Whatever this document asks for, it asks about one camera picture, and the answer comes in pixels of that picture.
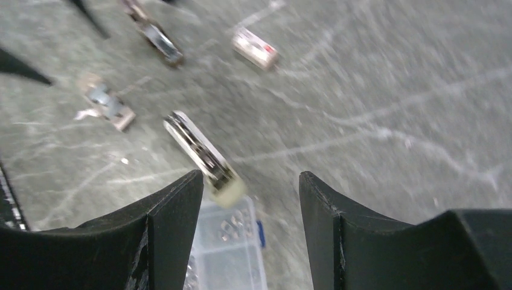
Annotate white staple box tray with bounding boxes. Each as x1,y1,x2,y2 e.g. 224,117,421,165
77,72,136,132

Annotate brown stapler base part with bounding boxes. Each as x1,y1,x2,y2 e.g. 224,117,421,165
120,0,185,67

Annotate clear plastic screw organizer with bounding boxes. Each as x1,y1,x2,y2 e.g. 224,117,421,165
183,196,267,290

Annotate white staple box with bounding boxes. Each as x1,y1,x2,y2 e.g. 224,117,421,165
232,27,279,71

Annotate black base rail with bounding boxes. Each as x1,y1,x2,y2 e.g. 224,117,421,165
1,164,30,231

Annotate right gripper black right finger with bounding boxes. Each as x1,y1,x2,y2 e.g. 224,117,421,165
299,171,511,289

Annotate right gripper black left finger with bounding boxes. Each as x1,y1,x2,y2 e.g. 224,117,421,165
1,170,203,289

